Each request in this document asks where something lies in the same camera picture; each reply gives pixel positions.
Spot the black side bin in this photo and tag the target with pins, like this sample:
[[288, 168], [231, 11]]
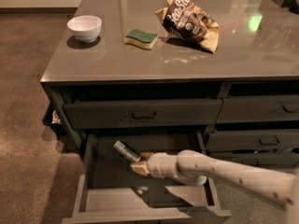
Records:
[[48, 121]]

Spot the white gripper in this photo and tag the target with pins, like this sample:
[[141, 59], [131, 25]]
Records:
[[156, 164]]

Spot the bottom right drawer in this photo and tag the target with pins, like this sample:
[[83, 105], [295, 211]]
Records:
[[265, 160]]

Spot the green and yellow sponge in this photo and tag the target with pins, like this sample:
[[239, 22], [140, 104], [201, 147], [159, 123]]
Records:
[[141, 39]]

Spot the brown seaweed snack bag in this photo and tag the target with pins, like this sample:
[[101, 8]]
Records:
[[188, 21]]

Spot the open middle left drawer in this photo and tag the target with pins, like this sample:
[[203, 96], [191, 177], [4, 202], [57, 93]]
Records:
[[109, 192]]

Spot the middle right drawer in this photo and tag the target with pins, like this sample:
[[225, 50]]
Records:
[[254, 139]]

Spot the silver redbull can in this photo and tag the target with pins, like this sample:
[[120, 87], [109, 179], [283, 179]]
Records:
[[126, 152]]

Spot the top left drawer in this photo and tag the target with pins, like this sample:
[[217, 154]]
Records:
[[142, 113]]

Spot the dark grey counter cabinet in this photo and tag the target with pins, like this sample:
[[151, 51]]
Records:
[[257, 55]]

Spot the white ceramic bowl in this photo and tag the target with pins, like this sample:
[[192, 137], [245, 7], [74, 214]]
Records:
[[85, 28]]

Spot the top right drawer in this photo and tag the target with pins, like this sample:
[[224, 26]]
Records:
[[259, 108]]

